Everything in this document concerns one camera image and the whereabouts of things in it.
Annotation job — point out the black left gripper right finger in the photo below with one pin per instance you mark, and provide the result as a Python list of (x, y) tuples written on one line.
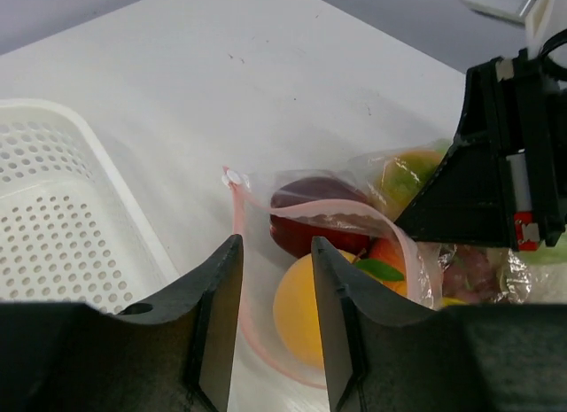
[(383, 352)]

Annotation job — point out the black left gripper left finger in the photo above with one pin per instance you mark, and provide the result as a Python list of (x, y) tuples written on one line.
[(172, 351)]

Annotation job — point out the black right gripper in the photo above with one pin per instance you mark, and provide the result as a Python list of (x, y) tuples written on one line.
[(503, 182)]

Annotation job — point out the fake peach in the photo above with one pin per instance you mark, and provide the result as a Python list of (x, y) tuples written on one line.
[(390, 253)]

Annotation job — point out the fake orange fruit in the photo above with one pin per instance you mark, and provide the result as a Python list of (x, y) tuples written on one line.
[(295, 313)]

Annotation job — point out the clear zip top bag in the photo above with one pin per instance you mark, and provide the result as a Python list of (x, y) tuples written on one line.
[(354, 208)]

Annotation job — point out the fake dark red apple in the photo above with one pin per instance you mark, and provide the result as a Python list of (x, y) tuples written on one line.
[(295, 235)]

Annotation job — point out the fake mango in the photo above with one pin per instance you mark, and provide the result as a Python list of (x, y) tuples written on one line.
[(405, 174)]

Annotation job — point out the fake red grapes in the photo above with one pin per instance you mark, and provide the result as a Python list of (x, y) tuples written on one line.
[(472, 275)]

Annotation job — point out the fake yellow pear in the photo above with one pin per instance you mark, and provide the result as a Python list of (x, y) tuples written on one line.
[(448, 302)]

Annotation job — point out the white perforated plastic basket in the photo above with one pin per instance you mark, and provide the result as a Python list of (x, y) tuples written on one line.
[(71, 228)]

